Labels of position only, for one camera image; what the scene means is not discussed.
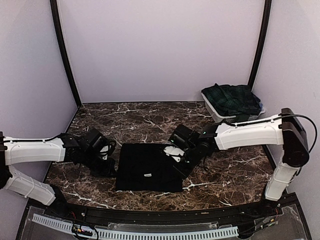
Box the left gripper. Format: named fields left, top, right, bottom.
left=81, top=149, right=118, bottom=178

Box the black t-shirt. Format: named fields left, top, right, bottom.
left=115, top=143, right=183, bottom=193

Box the white laundry basket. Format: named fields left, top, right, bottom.
left=201, top=93, right=267, bottom=123

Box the dark green plaid garment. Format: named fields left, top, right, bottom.
left=201, top=84, right=261, bottom=115

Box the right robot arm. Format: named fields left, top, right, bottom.
left=163, top=108, right=313, bottom=217

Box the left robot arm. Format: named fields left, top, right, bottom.
left=0, top=129, right=117, bottom=218

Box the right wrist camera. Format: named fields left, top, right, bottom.
left=163, top=124, right=200, bottom=164

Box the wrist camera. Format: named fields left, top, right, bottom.
left=84, top=128, right=117, bottom=161
left=163, top=124, right=200, bottom=164

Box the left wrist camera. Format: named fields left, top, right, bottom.
left=84, top=128, right=117, bottom=161

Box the white slotted cable duct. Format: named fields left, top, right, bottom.
left=31, top=213, right=239, bottom=240

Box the black front rail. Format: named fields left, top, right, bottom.
left=42, top=202, right=283, bottom=226

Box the left black frame post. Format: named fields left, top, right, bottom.
left=49, top=0, right=82, bottom=108

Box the black frame post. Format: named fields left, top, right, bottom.
left=247, top=0, right=272, bottom=90
left=49, top=0, right=82, bottom=108

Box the right black frame post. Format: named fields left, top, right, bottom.
left=247, top=0, right=272, bottom=90

